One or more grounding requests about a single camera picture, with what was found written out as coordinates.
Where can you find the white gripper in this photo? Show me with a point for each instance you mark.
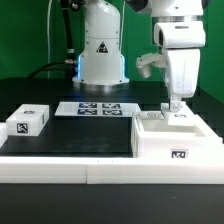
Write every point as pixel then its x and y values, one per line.
pixel 180 43

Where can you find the white cabinet door panel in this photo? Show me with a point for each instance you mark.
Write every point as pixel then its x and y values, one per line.
pixel 184 117
pixel 151 115

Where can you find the white cabinet body box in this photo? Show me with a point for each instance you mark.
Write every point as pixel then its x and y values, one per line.
pixel 155 139

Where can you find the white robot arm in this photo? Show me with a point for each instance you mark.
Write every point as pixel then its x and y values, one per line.
pixel 101 64

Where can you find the white cabinet top block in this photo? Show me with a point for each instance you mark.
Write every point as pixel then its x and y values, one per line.
pixel 28 120

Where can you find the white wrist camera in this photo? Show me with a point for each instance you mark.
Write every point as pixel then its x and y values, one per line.
pixel 145 62

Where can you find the white border fence rail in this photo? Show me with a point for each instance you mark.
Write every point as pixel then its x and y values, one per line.
pixel 95 151

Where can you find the white marker base plate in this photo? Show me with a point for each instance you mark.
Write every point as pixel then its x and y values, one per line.
pixel 96 109

